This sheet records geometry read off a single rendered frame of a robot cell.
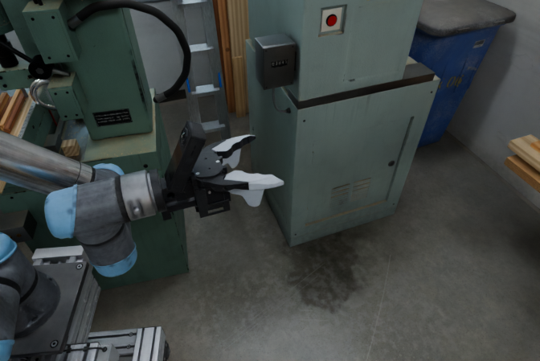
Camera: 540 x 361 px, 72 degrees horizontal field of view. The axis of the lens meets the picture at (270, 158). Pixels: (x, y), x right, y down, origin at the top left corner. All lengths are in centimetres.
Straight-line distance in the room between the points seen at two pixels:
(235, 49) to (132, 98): 138
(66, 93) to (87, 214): 72
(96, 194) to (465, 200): 219
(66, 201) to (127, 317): 136
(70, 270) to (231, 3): 190
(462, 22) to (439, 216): 104
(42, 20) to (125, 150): 48
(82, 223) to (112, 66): 79
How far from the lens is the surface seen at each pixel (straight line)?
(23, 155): 72
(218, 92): 223
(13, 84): 151
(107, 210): 61
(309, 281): 192
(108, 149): 144
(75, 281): 108
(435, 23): 205
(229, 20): 257
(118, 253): 69
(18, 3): 134
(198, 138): 56
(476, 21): 218
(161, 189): 61
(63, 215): 62
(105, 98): 139
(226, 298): 188
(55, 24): 120
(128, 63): 132
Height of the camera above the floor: 166
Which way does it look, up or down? 42 degrees down
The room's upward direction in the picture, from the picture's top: straight up
